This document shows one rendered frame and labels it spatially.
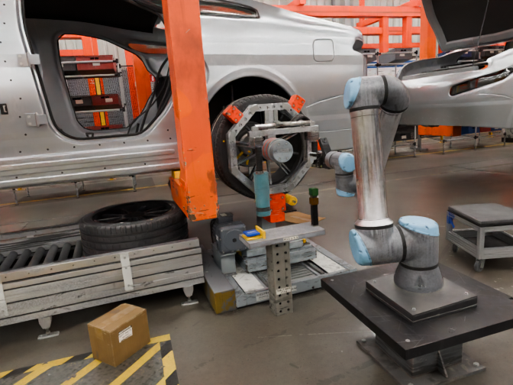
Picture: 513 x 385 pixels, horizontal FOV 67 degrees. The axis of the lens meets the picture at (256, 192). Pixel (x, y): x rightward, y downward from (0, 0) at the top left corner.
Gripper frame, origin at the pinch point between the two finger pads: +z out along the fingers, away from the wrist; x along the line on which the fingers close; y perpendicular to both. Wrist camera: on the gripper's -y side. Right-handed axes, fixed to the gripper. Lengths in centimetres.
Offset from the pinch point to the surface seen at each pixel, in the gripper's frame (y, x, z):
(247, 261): 66, -38, 21
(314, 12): -227, 345, 612
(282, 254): 49, -32, -21
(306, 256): 71, 3, 21
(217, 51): -64, -36, 58
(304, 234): 38.6, -19.6, -24.5
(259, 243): 39, -45, -24
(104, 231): 36, -118, 30
